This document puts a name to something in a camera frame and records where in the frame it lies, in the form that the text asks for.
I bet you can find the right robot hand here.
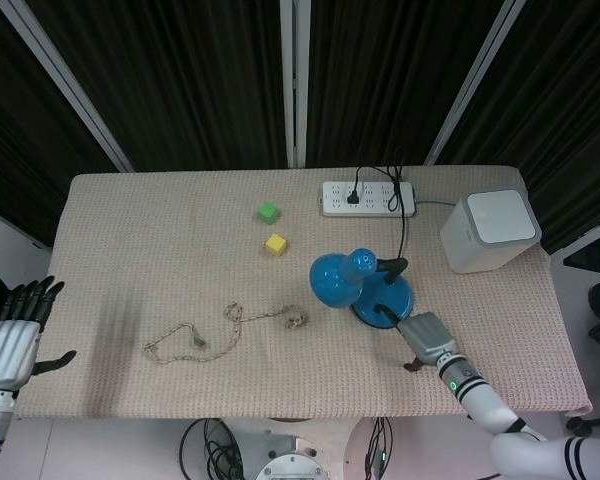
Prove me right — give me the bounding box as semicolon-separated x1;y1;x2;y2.
374;303;457;373

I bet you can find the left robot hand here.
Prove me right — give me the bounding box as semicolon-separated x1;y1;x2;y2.
0;277;77;394

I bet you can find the blue desk lamp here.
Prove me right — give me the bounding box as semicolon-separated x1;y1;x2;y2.
308;247;416;331

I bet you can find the robot base metal column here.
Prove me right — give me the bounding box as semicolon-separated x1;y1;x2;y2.
224;418;366;480

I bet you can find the white cube speaker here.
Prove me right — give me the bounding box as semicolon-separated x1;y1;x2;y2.
439;186;543;275

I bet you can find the white power strip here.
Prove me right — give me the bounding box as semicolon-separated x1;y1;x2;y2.
318;180;418;218

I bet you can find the beige waffle tablecloth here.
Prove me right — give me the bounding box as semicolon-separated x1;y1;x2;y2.
15;164;594;420

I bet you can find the white cabinet with screen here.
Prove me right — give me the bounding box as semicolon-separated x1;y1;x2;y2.
549;212;600;286

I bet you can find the black curtain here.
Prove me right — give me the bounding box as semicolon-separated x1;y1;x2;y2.
0;0;600;255

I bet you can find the black cable with green light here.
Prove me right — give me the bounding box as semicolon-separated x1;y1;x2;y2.
363;416;395;480

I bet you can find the black plug with cable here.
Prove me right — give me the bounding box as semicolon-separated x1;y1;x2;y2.
345;167;367;206

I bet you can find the beige knotted rope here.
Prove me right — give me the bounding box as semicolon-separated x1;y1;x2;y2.
144;300;310;367

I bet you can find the black cable bundle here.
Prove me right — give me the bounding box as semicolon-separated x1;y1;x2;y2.
179;417;246;480

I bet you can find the white slanted frame post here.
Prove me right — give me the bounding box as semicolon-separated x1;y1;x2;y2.
422;0;531;166
0;0;134;174

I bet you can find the white centre frame post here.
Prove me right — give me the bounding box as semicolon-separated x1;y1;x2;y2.
278;0;312;169

